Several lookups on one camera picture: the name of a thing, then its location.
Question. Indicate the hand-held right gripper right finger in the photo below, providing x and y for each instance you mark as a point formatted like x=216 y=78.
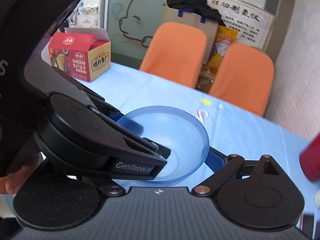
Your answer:
x=215 y=160

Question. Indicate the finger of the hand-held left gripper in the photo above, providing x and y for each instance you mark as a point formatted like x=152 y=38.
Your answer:
x=140 y=141
x=115 y=117

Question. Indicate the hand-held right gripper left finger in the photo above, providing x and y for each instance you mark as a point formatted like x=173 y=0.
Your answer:
x=112 y=189

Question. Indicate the blue translucent plastic bowl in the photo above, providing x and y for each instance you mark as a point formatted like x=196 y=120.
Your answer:
x=180 y=135

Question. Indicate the person's left hand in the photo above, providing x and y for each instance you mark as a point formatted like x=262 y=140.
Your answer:
x=12 y=183

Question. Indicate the blue cartoon printed tablecloth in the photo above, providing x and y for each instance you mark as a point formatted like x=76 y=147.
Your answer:
x=237 y=130

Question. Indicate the red cracker box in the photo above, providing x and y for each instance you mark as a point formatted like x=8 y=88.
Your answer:
x=75 y=62

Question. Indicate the frosted glass panel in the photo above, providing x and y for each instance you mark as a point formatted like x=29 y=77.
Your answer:
x=130 y=42

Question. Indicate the floral cloth bundle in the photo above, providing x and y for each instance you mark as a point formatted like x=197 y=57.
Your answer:
x=85 y=16

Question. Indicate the orange chair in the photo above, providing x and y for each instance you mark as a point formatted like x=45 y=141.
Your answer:
x=175 y=52
x=242 y=80

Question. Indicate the red thermos jug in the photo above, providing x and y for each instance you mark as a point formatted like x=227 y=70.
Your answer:
x=311 y=158

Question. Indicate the yellow snack bag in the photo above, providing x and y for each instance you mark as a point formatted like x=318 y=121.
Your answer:
x=225 y=37

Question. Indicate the black cloth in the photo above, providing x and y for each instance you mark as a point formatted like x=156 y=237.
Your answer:
x=190 y=1

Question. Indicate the framed text wall poster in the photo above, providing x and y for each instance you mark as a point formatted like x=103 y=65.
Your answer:
x=250 y=25

